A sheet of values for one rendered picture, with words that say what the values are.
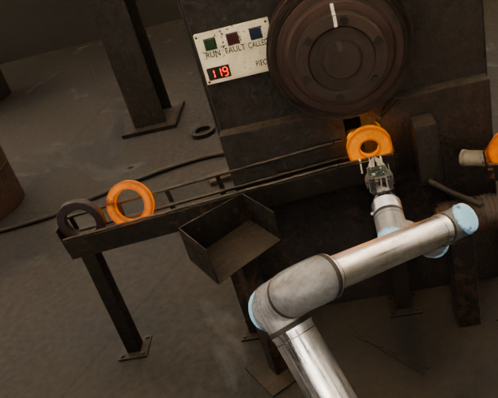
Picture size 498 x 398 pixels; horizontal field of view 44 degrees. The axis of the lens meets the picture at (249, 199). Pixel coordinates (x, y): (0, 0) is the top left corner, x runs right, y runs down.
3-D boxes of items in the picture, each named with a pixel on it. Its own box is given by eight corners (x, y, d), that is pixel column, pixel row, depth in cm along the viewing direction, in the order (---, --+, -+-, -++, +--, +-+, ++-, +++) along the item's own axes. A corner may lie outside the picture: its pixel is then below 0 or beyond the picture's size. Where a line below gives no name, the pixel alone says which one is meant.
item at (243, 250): (233, 376, 242) (178, 227, 206) (286, 339, 251) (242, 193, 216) (261, 406, 226) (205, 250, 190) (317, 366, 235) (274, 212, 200)
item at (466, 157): (467, 161, 212) (464, 145, 210) (493, 161, 206) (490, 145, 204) (460, 170, 209) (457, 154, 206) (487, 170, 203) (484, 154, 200)
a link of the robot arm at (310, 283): (283, 263, 139) (469, 193, 175) (260, 280, 149) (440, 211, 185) (306, 310, 136) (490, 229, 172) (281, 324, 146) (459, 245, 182)
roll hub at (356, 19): (306, 105, 202) (287, 22, 188) (391, 86, 197) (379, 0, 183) (306, 112, 197) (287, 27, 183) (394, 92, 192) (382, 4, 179)
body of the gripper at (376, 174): (389, 161, 194) (396, 189, 186) (390, 179, 200) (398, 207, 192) (364, 166, 195) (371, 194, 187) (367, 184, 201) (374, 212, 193)
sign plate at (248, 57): (208, 83, 219) (193, 34, 210) (279, 66, 215) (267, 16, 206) (207, 85, 217) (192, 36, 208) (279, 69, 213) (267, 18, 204)
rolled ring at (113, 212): (126, 238, 238) (130, 235, 241) (161, 209, 233) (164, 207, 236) (96, 200, 237) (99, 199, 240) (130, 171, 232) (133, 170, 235)
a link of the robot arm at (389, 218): (401, 259, 184) (373, 252, 180) (394, 227, 192) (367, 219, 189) (420, 242, 177) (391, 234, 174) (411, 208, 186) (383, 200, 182)
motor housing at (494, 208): (444, 309, 244) (431, 196, 218) (502, 299, 240) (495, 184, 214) (452, 332, 233) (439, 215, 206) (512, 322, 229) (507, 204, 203)
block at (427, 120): (415, 173, 228) (408, 114, 217) (437, 168, 227) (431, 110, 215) (421, 187, 219) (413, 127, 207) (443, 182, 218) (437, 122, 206)
